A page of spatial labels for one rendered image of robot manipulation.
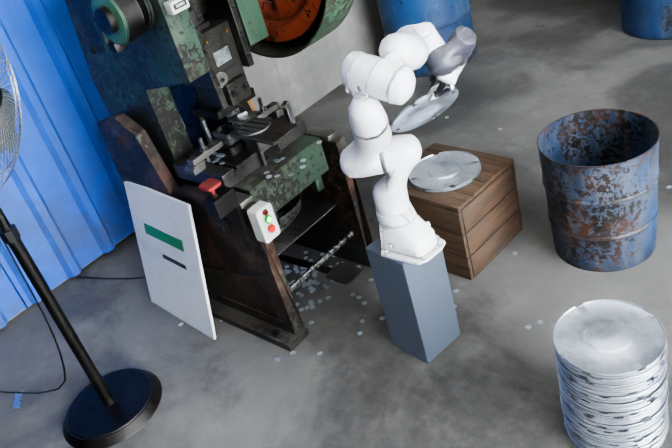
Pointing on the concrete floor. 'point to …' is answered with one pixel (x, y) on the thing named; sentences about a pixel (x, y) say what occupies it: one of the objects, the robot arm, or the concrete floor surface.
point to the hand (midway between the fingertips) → (433, 92)
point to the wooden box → (472, 213)
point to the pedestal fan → (134, 379)
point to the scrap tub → (602, 187)
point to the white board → (171, 255)
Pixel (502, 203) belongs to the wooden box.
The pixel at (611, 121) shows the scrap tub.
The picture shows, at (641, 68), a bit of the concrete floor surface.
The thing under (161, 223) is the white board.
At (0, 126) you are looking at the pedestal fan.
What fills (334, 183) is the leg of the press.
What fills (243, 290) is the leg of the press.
